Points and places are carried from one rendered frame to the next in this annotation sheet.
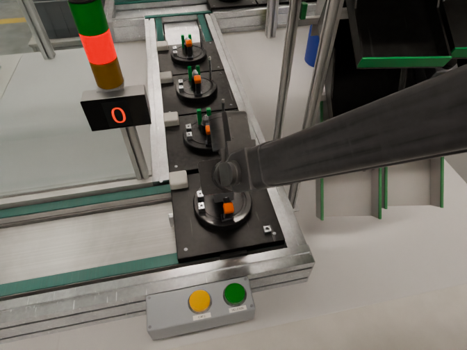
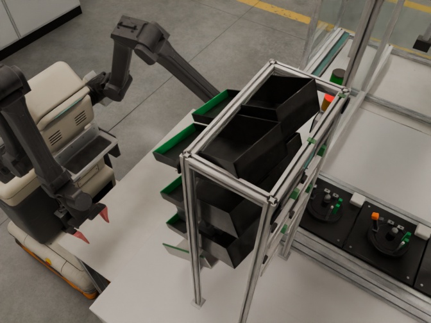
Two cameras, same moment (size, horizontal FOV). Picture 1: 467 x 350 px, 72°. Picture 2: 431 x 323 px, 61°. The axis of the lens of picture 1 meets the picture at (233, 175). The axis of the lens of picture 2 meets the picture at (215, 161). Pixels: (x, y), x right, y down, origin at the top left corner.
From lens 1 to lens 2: 1.32 m
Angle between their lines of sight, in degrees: 73
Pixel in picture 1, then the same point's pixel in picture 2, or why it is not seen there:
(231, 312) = not seen: hidden behind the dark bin
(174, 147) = (327, 186)
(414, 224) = (172, 279)
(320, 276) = not seen: hidden behind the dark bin
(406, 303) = (156, 224)
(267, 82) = not seen: outside the picture
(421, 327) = (145, 218)
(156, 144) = (339, 182)
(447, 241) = (148, 281)
